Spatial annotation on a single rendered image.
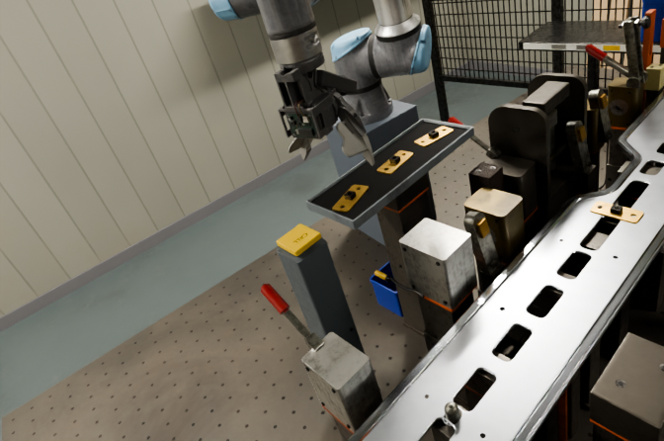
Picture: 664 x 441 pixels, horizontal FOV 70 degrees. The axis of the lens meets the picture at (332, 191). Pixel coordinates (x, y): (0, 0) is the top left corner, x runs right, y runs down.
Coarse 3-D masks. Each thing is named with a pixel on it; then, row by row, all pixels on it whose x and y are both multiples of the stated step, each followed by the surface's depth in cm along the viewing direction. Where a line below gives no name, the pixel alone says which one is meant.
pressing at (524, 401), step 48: (624, 144) 108; (576, 240) 88; (624, 240) 85; (528, 288) 82; (576, 288) 79; (624, 288) 77; (480, 336) 76; (576, 336) 71; (432, 384) 71; (528, 384) 67; (384, 432) 67; (480, 432) 63; (528, 432) 62
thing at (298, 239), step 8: (288, 232) 86; (296, 232) 85; (304, 232) 85; (312, 232) 84; (280, 240) 85; (288, 240) 84; (296, 240) 83; (304, 240) 83; (312, 240) 83; (288, 248) 82; (296, 248) 81; (304, 248) 82
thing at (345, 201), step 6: (354, 186) 93; (360, 186) 92; (366, 186) 92; (348, 192) 90; (354, 192) 89; (360, 192) 91; (342, 198) 90; (348, 198) 89; (354, 198) 89; (360, 198) 89; (336, 204) 89; (342, 204) 89; (348, 204) 88; (354, 204) 88; (336, 210) 88; (342, 210) 87; (348, 210) 87
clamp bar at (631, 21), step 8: (648, 16) 112; (624, 24) 114; (632, 24) 113; (640, 24) 113; (648, 24) 112; (624, 32) 115; (632, 32) 114; (624, 40) 116; (632, 40) 115; (640, 40) 116; (632, 48) 116; (640, 48) 117; (632, 56) 116; (640, 56) 118; (632, 64) 117; (640, 64) 119; (632, 72) 118; (640, 72) 120; (640, 80) 121
